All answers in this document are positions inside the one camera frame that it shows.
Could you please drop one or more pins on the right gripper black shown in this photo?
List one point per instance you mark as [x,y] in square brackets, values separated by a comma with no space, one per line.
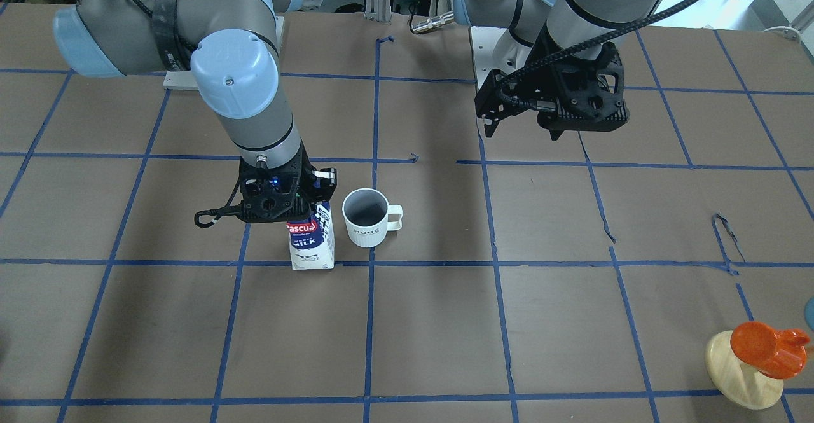
[325,179]

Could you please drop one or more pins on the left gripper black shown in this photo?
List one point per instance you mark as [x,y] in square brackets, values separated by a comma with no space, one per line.
[540,79]

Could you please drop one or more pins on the blue white milk carton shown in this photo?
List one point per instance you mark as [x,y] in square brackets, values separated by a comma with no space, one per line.
[312,240]

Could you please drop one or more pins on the white mug grey inside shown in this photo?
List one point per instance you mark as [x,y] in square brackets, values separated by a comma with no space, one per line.
[368,216]

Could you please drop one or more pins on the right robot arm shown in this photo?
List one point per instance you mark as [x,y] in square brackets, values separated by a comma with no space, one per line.
[230,47]

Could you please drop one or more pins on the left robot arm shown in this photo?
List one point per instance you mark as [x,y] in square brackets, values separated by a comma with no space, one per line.
[568,22]

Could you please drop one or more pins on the brown paper table cover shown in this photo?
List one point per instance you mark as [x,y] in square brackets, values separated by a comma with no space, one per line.
[532,280]

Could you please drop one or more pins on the orange mug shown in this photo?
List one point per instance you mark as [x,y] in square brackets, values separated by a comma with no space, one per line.
[778,354]

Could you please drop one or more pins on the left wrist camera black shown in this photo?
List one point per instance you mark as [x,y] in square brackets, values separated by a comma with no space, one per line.
[588,94]

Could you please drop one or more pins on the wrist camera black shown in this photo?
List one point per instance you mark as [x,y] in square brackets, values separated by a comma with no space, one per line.
[588,94]
[259,200]

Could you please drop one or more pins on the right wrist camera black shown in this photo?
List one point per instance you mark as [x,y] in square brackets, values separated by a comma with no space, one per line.
[259,200]

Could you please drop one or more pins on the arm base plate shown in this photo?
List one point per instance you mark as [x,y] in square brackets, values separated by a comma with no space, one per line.
[489,54]
[185,80]

